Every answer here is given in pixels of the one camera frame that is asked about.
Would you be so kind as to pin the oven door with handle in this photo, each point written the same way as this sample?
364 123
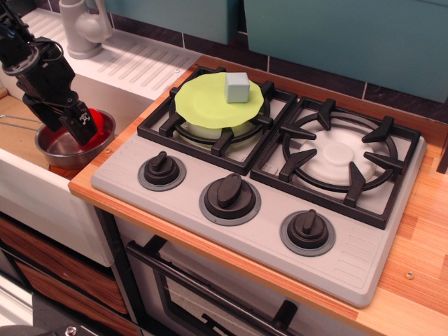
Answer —
149 255

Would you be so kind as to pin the black burner grate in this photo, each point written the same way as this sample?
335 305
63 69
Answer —
353 164
232 148

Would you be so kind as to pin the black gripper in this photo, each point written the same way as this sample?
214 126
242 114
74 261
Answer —
46 78

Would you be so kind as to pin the small steel pot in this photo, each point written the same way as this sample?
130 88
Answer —
59 148

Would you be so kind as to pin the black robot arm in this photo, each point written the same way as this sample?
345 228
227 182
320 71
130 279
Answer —
15 40

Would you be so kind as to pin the black middle stove knob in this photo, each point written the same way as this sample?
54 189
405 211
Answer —
230 201

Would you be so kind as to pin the black right burner grate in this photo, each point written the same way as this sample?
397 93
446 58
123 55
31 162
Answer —
353 164

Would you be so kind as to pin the grey toy faucet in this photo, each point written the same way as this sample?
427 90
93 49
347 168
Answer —
85 32

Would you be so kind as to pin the black left burner grate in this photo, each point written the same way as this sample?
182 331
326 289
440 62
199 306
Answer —
232 148

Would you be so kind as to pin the black right stove knob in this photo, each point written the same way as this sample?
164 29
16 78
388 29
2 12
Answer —
307 233

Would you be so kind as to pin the light green plate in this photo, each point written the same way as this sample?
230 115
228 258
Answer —
201 102

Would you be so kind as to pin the white toy sink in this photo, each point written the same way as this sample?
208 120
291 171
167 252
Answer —
126 77

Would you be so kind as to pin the black left stove knob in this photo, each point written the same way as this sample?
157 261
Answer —
162 172

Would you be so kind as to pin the wooden drawer front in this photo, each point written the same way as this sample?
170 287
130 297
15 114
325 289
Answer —
87 289

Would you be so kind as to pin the black stove knob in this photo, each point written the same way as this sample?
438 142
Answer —
307 233
230 201
162 172

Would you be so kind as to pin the pale blue cube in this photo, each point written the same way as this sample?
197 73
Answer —
237 87

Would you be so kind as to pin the red toy tomato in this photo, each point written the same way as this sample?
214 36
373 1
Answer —
98 129

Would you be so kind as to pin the grey toy stove top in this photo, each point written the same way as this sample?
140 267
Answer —
350 270

